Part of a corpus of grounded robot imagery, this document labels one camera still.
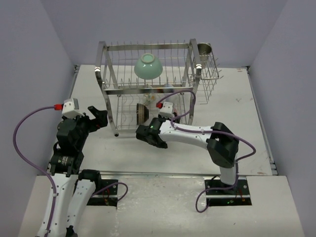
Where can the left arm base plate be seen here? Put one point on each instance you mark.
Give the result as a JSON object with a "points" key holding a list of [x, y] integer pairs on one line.
{"points": [[107, 197]]}

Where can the celadon green bowl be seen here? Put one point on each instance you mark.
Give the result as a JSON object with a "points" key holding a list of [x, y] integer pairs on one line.
{"points": [[148, 67]]}

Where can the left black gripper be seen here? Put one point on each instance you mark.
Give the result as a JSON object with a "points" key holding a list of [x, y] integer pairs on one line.
{"points": [[100, 116]]}

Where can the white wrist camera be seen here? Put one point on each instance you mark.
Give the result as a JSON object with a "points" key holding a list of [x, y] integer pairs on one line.
{"points": [[166, 109], [71, 108]]}

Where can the wire utensil basket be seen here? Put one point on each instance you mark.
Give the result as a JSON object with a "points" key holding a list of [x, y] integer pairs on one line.
{"points": [[208, 80]]}

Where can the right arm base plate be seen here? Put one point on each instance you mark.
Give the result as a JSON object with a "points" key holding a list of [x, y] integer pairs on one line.
{"points": [[238, 196]]}

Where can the brown patterned bowl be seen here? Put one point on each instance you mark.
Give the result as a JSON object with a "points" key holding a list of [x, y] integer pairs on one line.
{"points": [[142, 114]]}

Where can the light blue white bowl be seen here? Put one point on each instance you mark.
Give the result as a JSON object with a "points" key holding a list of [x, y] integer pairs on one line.
{"points": [[174, 98]]}

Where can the steel utensil cup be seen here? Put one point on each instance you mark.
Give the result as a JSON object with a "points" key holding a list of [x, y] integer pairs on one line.
{"points": [[204, 50]]}

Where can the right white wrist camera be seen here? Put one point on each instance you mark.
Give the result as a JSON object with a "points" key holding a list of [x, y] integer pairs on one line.
{"points": [[166, 109]]}

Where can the stainless steel dish rack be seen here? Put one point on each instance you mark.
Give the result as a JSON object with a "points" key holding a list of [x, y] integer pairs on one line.
{"points": [[122, 89]]}

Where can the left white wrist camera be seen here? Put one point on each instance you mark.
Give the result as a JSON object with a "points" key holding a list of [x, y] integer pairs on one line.
{"points": [[71, 108]]}

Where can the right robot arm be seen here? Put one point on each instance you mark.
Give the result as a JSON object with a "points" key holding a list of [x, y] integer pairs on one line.
{"points": [[221, 144]]}

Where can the yellow flower bowl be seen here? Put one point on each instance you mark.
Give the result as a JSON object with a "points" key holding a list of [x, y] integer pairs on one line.
{"points": [[149, 98]]}

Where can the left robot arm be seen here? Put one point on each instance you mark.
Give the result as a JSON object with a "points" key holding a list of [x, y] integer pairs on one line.
{"points": [[71, 188]]}

